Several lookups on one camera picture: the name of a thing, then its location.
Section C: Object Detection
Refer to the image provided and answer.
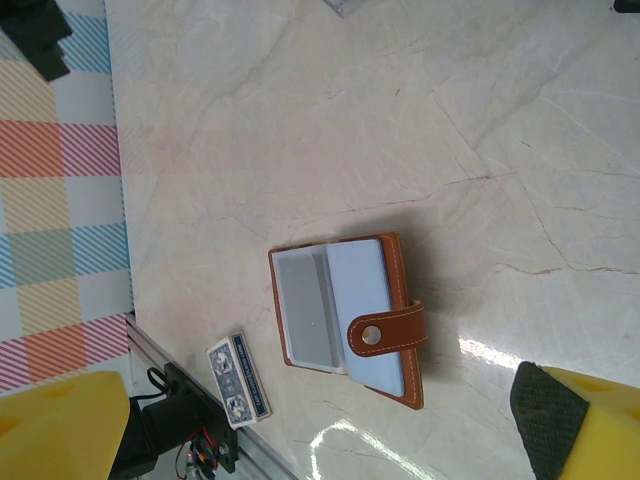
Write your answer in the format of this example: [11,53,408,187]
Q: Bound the blue playing card deck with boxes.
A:
[206,329,274,431]

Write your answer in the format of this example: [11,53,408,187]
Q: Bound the grey credit card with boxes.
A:
[277,252,340,364]

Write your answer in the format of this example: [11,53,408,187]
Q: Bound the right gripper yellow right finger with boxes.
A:
[508,361,640,480]

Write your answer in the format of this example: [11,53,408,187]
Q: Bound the red black wire bundle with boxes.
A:
[174,427,227,474]

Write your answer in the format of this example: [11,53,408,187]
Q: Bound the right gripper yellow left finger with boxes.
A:
[0,369,132,480]

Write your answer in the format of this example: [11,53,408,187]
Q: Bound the brown leather card holder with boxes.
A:
[267,230,429,412]

